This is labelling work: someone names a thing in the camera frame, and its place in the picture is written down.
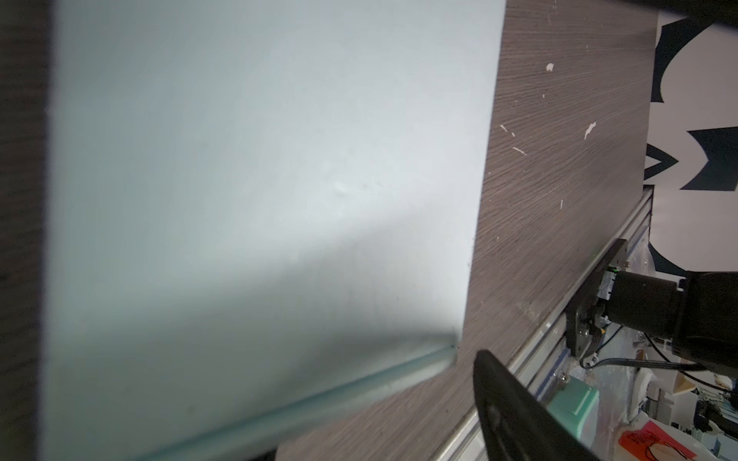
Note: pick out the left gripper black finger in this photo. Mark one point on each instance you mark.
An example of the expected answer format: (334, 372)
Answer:
(514, 425)

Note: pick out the light blue paper box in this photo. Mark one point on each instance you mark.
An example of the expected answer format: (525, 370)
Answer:
(261, 216)

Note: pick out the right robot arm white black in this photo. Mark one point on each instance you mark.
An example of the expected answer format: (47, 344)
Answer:
(698, 315)

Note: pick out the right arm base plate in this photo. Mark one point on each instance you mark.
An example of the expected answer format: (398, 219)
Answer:
(586, 309)

